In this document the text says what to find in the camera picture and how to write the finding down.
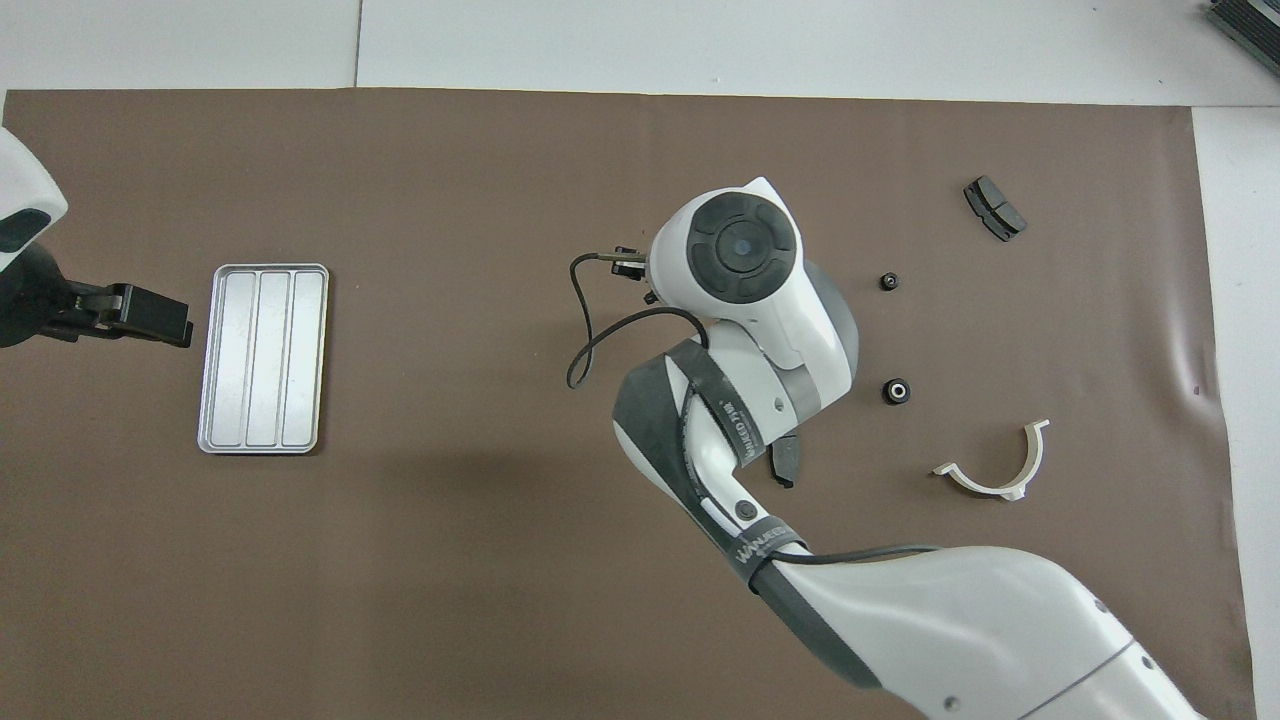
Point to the dark ribbed equipment case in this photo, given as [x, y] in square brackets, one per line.
[1250, 25]

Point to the silver metal tray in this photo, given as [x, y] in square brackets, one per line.
[262, 360]

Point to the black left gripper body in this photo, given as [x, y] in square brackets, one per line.
[30, 300]

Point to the brown paper table mat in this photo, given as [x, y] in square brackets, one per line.
[500, 200]

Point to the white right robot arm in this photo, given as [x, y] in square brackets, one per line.
[950, 620]

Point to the thin dark grey brake pad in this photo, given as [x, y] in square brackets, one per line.
[788, 460]

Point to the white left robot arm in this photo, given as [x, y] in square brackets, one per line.
[20, 190]

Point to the grooved dark grey brake pad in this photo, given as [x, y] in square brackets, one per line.
[995, 208]

